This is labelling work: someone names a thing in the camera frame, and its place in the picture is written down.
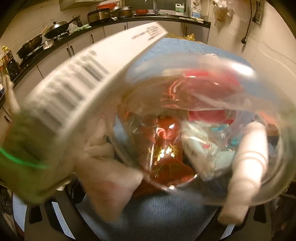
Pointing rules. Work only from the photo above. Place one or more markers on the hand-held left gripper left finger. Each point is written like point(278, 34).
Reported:
point(34, 213)

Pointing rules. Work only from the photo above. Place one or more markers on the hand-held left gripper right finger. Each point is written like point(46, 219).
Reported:
point(261, 215)

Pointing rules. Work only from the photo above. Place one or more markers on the white plastic tube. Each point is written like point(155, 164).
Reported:
point(249, 162)

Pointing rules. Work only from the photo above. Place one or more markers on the teal white snack packet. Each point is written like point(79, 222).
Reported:
point(208, 150)

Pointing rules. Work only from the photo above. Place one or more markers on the white tissue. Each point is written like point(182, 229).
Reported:
point(99, 148)

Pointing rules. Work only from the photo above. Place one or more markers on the red gold snack packet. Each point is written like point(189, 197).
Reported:
point(161, 139)

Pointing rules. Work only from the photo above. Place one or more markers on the clear plastic container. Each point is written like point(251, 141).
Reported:
point(231, 67)

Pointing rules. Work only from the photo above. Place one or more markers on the torn red white packet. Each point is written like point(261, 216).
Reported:
point(178, 88)

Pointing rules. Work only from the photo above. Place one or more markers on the white barcode carton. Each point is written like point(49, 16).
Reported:
point(104, 60)

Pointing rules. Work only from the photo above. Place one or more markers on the blue tablecloth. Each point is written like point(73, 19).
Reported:
point(150, 217)

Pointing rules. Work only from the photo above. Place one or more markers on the dark bottle yellow cap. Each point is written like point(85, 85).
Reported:
point(5, 55)

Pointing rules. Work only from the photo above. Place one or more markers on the black open wok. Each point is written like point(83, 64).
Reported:
point(29, 46)

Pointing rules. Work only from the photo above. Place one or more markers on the black wok with lid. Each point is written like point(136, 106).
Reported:
point(56, 29)

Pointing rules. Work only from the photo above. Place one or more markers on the green cloth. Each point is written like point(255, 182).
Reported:
point(82, 27)

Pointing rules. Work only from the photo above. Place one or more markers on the yellow plastic bag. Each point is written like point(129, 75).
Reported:
point(182, 36)

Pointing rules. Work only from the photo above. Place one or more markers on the steel cooking pot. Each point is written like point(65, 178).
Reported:
point(98, 16)

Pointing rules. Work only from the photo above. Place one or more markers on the hanging plastic bags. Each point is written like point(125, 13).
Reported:
point(222, 11)

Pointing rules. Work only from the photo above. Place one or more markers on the white bottle blue label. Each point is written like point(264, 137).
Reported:
point(196, 11)

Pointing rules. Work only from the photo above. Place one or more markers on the steel pot with lid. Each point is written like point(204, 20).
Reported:
point(123, 11)

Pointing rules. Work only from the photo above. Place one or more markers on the white jug green label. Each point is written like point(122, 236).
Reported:
point(179, 8)

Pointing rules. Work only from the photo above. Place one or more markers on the black kitchen countertop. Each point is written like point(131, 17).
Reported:
point(148, 18)

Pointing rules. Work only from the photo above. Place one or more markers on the red basin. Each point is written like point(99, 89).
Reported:
point(141, 11)

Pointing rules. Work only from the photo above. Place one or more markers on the dark kitchen window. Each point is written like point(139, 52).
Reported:
point(166, 4)

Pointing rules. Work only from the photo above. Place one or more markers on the steel faucet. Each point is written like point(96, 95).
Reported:
point(155, 7)

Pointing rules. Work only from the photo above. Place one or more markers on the wall socket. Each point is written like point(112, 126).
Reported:
point(257, 16)

